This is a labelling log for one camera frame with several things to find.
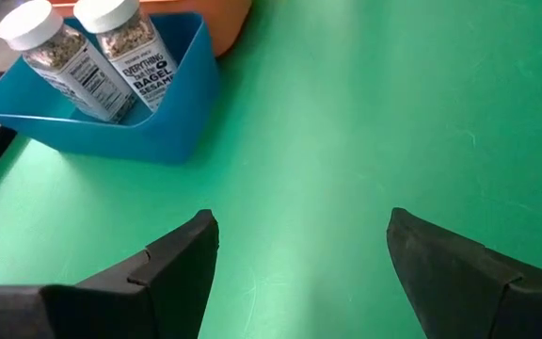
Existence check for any white-lid bagel seasoning jar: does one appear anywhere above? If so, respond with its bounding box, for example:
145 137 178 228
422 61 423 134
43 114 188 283
0 0 136 124
72 0 179 113

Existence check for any orange plastic basket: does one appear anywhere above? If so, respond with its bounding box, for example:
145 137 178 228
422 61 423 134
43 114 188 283
47 0 254 58

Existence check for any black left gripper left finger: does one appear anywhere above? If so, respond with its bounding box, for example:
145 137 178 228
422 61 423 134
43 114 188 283
0 209 220 339

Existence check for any blue plastic basket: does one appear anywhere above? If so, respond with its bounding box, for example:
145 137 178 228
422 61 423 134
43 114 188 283
0 11 221 166

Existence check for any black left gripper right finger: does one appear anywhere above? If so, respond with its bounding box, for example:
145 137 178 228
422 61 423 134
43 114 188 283
386 207 542 339

